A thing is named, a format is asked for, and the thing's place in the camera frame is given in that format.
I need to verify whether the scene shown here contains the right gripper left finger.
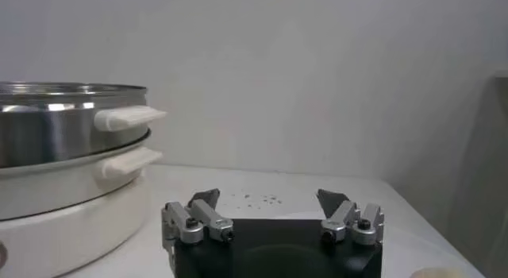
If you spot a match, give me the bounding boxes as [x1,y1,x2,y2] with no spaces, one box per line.
[160,187,236,261]

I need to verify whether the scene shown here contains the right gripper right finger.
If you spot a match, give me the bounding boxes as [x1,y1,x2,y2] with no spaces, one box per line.
[316,188,385,247]

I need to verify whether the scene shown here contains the white steamed baozi bun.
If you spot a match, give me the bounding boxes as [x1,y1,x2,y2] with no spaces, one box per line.
[410,266,468,278]

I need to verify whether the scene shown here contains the white electric cooker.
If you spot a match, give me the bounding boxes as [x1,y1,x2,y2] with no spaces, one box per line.
[0,129,164,278]

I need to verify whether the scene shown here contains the steel steamer basket white handles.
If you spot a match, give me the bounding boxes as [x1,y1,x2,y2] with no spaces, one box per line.
[0,80,168,170]

